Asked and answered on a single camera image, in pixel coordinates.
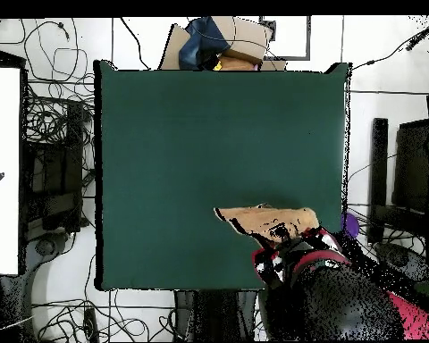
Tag tan terry towel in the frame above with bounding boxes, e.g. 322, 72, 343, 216
213, 203, 321, 247

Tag black metal rack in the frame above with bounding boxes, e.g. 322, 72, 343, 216
21, 99, 85, 233

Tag dark green table cloth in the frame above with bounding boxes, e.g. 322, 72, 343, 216
93, 59, 352, 292

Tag black panel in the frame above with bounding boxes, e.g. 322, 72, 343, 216
391, 119, 429, 215

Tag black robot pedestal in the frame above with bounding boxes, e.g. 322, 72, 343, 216
173, 289, 259, 342

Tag dark blue garment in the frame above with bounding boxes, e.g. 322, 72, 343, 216
178, 16, 232, 71

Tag black upright bar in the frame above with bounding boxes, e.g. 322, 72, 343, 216
366, 117, 390, 247

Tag brown cardboard box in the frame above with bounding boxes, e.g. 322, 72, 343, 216
158, 15, 288, 71

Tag black cable with plug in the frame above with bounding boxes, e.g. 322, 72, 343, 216
351, 15, 429, 71

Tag black power brick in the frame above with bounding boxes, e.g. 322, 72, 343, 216
82, 306, 100, 342

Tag white board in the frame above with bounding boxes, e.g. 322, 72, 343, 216
0, 66, 21, 276

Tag tangled black floor cables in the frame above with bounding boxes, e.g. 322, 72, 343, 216
21, 19, 96, 144
31, 289, 176, 342

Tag black square floor frame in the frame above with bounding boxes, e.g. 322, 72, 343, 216
258, 15, 312, 61

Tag grey stand base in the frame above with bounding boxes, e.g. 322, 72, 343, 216
27, 230, 71, 265
374, 241, 429, 283

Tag purple round object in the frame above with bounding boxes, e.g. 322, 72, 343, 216
340, 212, 361, 239

